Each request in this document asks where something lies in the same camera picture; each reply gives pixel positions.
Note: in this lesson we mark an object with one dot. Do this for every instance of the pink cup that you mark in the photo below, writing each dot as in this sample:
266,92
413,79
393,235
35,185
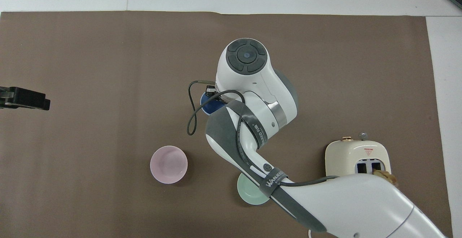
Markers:
168,164

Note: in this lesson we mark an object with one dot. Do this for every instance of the toasted bread slice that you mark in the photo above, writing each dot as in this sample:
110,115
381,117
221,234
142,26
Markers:
385,176

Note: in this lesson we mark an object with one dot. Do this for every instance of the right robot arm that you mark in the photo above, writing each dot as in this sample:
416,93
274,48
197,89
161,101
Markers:
346,205

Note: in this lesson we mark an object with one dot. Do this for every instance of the blue cup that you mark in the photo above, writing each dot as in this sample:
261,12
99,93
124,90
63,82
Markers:
213,105

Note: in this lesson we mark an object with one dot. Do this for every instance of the cream toaster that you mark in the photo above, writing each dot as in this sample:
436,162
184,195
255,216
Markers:
343,158

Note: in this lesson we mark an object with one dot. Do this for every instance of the green cup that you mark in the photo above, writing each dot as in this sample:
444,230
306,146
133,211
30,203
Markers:
249,193

